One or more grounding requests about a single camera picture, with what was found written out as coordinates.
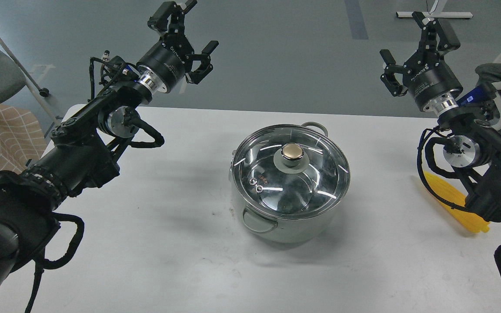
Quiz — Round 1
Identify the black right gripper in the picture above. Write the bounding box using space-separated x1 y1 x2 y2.
380 12 463 112

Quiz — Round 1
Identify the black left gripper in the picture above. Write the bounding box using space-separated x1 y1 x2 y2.
137 0 219 93

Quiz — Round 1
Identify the glass pot lid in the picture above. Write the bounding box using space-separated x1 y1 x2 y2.
230 122 351 220

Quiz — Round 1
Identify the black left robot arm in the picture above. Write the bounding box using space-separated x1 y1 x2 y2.
0 0 219 313

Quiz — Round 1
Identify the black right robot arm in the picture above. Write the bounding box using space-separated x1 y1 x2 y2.
380 11 501 223

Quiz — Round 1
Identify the yellow toy corn cob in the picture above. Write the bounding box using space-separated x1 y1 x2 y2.
423 171 490 233

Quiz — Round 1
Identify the stainless steel pot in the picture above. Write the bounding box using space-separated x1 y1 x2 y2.
229 122 351 243

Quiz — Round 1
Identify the white stand base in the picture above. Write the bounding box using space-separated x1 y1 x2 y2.
421 0 474 20

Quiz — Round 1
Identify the beige checkered cloth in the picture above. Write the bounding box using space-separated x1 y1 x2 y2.
0 104 47 173

